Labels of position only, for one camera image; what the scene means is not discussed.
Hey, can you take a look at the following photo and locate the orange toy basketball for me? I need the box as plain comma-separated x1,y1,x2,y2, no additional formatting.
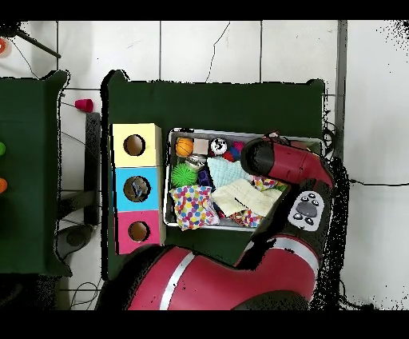
175,137,195,158

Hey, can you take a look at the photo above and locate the polka-dot cloth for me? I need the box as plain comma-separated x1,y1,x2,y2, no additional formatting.
251,175,286,192
169,184,221,232

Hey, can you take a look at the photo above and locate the black tripod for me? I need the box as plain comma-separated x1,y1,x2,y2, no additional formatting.
0,21,62,59

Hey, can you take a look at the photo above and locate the clear crinkled plastic packet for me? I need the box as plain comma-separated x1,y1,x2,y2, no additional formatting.
129,178,150,200

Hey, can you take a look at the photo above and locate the large green spiky ball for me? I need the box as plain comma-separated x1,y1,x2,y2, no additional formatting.
171,162,198,188

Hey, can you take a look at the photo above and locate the silver mesh bin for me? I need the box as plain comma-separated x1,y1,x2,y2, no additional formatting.
161,127,325,233

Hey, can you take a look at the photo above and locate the black floor cable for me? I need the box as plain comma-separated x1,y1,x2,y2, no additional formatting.
349,178,409,187

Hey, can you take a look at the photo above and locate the wooden block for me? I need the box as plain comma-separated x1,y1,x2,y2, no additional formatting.
193,138,210,155

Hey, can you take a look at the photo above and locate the dark green table cloth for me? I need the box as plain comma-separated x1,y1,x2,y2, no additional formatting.
101,70,326,282
0,70,73,277

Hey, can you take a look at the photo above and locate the cream waffle cloth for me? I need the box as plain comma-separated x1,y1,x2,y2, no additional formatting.
210,177,284,217

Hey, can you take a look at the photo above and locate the red plastic cup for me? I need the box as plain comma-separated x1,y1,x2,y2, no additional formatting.
74,98,95,114

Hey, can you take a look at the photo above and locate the wooden box with three holes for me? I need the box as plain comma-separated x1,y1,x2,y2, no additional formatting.
109,122,167,256

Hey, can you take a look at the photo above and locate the mint waffle cloth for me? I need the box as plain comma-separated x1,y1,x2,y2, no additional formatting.
206,156,253,190

